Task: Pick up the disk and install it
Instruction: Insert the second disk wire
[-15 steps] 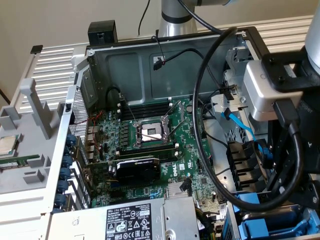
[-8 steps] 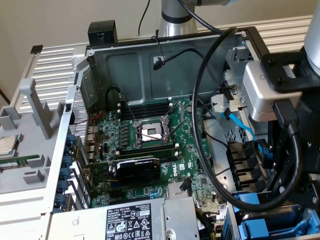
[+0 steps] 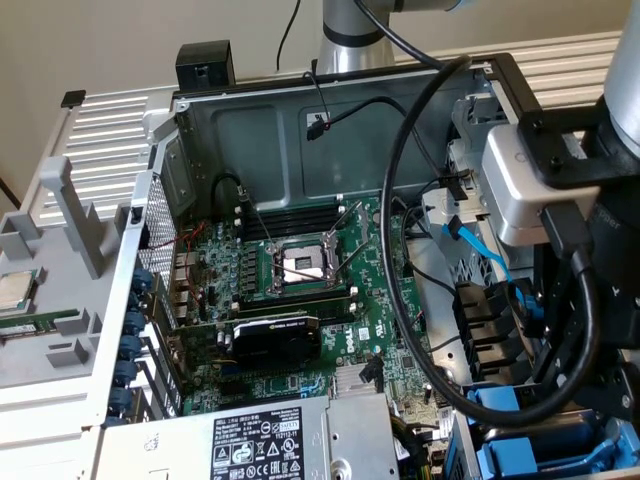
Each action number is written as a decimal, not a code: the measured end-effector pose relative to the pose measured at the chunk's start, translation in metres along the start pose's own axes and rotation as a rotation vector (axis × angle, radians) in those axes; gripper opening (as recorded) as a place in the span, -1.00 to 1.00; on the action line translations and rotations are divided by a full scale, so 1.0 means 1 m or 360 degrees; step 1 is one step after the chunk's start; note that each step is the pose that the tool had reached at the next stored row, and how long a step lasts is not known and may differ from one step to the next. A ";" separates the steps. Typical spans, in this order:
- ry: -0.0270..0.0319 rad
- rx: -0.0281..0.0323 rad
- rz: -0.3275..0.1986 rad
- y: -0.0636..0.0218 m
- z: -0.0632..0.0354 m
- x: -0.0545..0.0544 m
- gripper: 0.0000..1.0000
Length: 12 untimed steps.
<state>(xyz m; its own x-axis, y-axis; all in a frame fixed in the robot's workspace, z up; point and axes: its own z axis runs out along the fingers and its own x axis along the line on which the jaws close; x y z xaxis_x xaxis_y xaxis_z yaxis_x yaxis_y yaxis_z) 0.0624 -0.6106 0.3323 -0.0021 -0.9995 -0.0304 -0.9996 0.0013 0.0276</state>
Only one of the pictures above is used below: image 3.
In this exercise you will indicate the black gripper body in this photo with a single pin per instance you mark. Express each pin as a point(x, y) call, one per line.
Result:
point(622, 260)

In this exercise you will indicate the hard disk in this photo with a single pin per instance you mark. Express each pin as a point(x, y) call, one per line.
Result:
point(495, 400)

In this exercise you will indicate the empty blue disk carrier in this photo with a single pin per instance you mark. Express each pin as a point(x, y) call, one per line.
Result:
point(507, 455)

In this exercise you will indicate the metal disk bay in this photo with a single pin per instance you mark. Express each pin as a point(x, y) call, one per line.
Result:
point(462, 445)

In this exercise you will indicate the silver coin battery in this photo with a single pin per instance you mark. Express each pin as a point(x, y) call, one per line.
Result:
point(379, 217)

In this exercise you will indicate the silver drive cage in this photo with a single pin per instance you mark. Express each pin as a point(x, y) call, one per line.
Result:
point(470, 115)

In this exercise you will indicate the thin metal locking lever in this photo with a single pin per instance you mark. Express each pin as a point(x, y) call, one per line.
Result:
point(256, 218)
point(347, 264)

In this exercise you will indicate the silver finned heat sink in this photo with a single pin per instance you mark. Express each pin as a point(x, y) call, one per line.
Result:
point(347, 382)

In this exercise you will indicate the silver socket cover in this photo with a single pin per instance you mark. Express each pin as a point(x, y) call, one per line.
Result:
point(334, 236)

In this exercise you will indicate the silver power supply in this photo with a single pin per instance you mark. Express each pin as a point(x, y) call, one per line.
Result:
point(350, 435)

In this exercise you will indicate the RAM slot white clips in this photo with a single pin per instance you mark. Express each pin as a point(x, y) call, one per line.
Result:
point(300, 291)
point(295, 221)
point(295, 209)

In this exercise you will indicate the CPU socket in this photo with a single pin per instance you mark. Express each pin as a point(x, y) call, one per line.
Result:
point(300, 262)

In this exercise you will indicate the green RAM stick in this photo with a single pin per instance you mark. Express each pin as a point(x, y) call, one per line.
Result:
point(295, 300)
point(20, 331)

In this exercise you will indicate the black graphics card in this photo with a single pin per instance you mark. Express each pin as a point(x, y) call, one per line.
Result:
point(275, 342)

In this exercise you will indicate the green motherboard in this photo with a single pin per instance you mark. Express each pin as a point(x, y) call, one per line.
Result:
point(220, 240)

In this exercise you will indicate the open metal PC case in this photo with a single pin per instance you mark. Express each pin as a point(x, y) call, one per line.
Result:
point(250, 145)

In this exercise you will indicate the blue slot latch knob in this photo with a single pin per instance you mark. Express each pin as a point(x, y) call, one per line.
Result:
point(121, 400)
point(131, 346)
point(136, 301)
point(143, 278)
point(126, 372)
point(135, 323)

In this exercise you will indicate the black box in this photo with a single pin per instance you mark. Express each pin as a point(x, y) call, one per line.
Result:
point(205, 60)

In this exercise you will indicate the grey parts rack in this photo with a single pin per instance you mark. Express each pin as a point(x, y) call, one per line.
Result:
point(65, 300)

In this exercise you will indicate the small black end cap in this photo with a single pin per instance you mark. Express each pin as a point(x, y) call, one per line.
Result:
point(73, 97)

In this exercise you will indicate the silver CPU chip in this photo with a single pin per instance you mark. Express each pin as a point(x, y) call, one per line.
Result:
point(15, 292)

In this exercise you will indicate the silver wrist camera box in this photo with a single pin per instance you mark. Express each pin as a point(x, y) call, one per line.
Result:
point(520, 200)

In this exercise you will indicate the silver metal bracket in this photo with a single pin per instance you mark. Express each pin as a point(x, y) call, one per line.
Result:
point(435, 210)

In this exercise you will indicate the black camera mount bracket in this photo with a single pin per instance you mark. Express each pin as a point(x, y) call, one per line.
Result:
point(550, 122)

